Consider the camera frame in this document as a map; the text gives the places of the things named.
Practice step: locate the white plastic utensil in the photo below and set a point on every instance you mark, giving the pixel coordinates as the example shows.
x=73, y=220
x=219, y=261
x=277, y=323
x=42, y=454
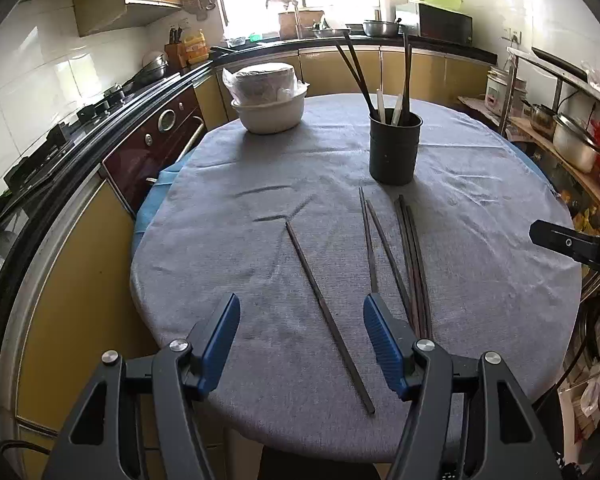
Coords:
x=397, y=110
x=381, y=105

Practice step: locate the dark wooden chopstick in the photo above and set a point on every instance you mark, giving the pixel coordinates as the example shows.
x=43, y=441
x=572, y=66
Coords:
x=355, y=79
x=407, y=80
x=359, y=70

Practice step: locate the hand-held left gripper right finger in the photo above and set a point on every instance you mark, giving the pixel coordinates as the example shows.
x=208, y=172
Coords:
x=382, y=345

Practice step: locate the group of dark chopsticks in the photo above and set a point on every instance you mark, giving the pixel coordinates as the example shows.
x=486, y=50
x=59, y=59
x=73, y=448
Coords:
x=416, y=280

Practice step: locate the yellow base cabinets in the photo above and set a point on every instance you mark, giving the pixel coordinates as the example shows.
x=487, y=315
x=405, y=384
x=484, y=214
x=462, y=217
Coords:
x=320, y=70

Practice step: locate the white rice cooker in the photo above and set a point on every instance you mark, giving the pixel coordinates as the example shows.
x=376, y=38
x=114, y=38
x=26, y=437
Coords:
x=502, y=92

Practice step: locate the dark red oven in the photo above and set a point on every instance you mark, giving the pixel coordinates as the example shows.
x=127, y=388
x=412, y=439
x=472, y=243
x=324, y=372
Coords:
x=152, y=147

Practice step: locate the grey tablecloth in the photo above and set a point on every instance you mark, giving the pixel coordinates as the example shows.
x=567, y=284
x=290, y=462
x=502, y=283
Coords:
x=280, y=260

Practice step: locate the plastic wrapped bowls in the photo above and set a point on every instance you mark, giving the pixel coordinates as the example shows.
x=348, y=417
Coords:
x=267, y=82

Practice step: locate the small dark pot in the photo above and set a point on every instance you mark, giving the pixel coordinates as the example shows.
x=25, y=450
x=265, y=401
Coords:
x=542, y=117

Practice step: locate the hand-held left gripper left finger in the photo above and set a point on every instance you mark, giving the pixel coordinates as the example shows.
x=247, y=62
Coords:
x=220, y=345

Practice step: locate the black kitchen countertop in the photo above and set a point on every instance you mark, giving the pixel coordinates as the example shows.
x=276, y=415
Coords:
x=130, y=105

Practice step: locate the large lidded metal pot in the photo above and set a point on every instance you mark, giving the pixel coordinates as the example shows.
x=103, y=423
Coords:
x=577, y=145

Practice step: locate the microwave oven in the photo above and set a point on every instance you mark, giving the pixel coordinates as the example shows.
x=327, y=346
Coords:
x=440, y=22

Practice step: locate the blue cloth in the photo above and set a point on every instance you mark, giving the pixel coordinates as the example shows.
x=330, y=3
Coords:
x=155, y=195

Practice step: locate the wooden storage shelf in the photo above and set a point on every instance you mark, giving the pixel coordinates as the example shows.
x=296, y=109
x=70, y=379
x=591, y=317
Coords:
x=570, y=170

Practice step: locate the white bowl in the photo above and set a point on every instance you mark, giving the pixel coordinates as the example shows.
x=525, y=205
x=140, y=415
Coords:
x=270, y=117

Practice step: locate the cardboard box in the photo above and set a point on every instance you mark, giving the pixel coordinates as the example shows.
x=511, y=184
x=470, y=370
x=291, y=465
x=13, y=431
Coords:
x=302, y=22

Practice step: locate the wall socket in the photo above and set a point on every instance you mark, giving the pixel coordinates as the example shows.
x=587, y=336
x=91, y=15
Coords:
x=515, y=36

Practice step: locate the yellow bottle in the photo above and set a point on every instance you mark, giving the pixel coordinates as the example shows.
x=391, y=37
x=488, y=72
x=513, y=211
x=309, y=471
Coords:
x=197, y=47

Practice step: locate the black frying pan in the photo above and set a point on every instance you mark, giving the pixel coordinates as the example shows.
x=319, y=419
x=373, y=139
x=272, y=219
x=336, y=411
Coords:
x=560, y=62

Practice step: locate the wooden knife block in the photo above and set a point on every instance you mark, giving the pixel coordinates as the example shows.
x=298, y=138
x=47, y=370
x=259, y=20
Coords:
x=174, y=51

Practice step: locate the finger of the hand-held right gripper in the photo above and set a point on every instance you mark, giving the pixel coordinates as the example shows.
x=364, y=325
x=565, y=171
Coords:
x=580, y=247

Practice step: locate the yellow curved base cabinet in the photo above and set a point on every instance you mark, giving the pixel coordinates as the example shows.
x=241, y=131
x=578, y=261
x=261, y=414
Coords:
x=75, y=310

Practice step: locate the black utensil holder cup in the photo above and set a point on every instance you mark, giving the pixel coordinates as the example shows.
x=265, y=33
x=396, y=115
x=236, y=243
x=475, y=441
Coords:
x=395, y=152

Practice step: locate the stack of metal basins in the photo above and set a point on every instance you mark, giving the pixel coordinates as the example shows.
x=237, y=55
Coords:
x=153, y=66

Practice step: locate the gas stove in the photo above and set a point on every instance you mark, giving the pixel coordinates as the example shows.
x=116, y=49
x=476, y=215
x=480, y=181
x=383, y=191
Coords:
x=55, y=137

